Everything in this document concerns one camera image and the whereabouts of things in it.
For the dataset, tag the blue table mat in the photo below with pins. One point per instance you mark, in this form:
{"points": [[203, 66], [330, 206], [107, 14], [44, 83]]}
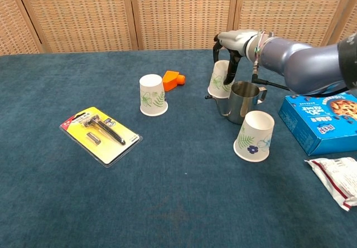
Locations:
{"points": [[83, 198]]}

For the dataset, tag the white snack packet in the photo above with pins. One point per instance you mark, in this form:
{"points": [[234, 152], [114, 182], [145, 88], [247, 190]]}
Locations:
{"points": [[337, 179]]}

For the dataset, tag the white paper cup blue flower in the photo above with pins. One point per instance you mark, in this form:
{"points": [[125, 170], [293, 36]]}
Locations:
{"points": [[255, 139]]}

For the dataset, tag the stainless steel milk pitcher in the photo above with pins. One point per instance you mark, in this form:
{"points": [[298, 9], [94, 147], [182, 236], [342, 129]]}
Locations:
{"points": [[241, 103]]}

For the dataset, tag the orange plastic block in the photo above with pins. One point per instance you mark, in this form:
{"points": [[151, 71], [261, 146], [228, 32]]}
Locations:
{"points": [[170, 81]]}

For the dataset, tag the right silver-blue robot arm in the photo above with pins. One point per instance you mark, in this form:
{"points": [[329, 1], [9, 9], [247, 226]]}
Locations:
{"points": [[304, 64]]}

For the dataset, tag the yellow razor blister pack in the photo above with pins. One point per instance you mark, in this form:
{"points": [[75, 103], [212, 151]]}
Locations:
{"points": [[103, 136]]}

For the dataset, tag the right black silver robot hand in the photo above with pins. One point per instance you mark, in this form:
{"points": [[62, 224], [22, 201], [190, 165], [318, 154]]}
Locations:
{"points": [[237, 40]]}

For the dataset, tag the woven bamboo folding screen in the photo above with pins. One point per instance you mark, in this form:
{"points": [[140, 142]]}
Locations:
{"points": [[178, 14]]}

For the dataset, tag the white paper cup green flower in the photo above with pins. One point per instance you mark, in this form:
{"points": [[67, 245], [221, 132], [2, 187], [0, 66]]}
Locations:
{"points": [[218, 78], [152, 97]]}

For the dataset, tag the blue cookie box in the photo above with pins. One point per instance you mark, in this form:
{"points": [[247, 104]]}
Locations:
{"points": [[315, 122]]}

